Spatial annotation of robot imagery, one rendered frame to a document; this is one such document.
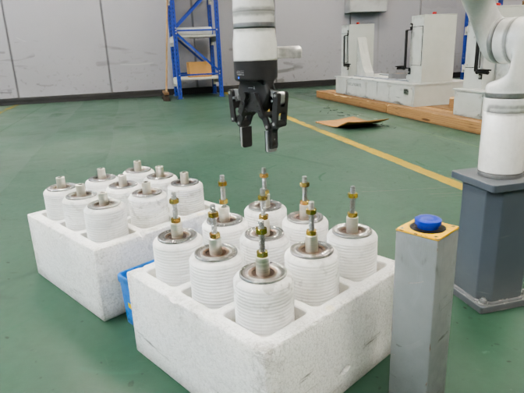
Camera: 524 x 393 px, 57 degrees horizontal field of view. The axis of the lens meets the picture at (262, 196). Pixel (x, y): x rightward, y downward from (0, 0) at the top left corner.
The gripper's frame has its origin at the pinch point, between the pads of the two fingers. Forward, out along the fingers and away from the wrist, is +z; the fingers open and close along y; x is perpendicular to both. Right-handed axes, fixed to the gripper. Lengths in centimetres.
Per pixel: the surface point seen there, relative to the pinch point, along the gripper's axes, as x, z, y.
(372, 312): 9.5, 30.3, 19.0
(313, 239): 0.7, 15.4, 12.7
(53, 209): -19, 23, -63
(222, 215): -1.0, 16.4, -11.1
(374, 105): 314, 36, -209
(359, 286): 7.4, 24.9, 17.5
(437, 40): 316, -19, -151
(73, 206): -18, 19, -50
